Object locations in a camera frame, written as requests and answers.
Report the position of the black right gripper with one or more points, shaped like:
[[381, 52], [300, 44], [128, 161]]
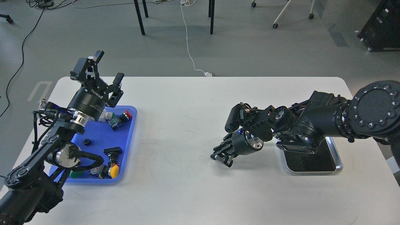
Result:
[[239, 142]]

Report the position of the light green white switch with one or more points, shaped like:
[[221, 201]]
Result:
[[106, 116]]

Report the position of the black push button switch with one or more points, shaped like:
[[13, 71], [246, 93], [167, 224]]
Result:
[[112, 154]]

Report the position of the small black gear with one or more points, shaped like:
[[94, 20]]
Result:
[[87, 142]]

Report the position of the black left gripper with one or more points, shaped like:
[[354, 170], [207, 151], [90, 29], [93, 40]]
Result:
[[93, 97]]

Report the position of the white chair base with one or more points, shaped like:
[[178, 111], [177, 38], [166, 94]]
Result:
[[287, 12]]

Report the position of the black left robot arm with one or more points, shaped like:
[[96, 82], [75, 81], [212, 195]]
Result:
[[36, 184]]

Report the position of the clear small switch block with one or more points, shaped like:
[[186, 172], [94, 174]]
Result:
[[96, 171]]

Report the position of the blue plastic tray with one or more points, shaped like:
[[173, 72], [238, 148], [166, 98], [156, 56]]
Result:
[[102, 137]]

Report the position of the silver metal tray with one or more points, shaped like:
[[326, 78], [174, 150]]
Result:
[[326, 161]]

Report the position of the green push button switch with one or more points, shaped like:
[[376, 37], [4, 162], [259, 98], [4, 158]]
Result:
[[76, 174]]

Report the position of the yellow push button switch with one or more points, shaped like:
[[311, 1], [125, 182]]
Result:
[[111, 171]]

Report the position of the black equipment case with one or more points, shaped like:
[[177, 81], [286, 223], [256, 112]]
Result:
[[382, 30]]

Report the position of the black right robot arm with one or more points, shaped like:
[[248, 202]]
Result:
[[373, 112]]

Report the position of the red push button switch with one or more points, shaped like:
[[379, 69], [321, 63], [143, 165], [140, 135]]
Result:
[[116, 121]]

